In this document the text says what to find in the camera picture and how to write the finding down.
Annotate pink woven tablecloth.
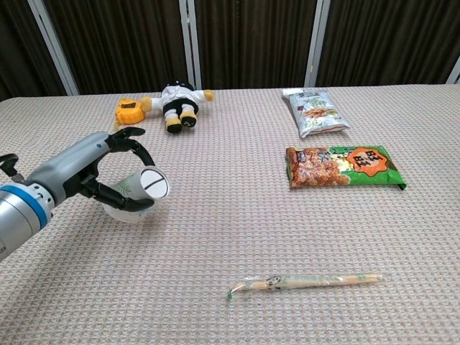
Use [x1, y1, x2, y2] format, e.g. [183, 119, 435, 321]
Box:
[0, 84, 460, 345]

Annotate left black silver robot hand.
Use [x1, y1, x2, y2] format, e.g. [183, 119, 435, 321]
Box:
[27, 127, 156, 213]

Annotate black curtain panel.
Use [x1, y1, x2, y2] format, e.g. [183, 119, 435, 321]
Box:
[316, 0, 460, 87]
[193, 0, 319, 90]
[0, 0, 68, 102]
[42, 0, 190, 96]

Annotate green orange snack bag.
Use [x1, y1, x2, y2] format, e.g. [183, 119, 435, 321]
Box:
[285, 144, 408, 192]

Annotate wrapped wooden chopsticks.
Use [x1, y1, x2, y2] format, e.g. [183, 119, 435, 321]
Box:
[227, 272, 384, 300]

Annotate yellow tape measure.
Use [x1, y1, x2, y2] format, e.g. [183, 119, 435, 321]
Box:
[114, 97, 146, 129]

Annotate white paper cup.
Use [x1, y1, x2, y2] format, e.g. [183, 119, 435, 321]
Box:
[103, 165, 170, 224]

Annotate white snack bag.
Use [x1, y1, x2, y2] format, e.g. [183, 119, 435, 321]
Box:
[281, 88, 351, 139]

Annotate plush doll black white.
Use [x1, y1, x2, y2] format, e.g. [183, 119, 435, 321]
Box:
[141, 81, 216, 135]

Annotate grey partition frame post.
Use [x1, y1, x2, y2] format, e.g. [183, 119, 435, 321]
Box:
[178, 0, 203, 90]
[304, 0, 328, 88]
[27, 0, 81, 96]
[444, 59, 460, 86]

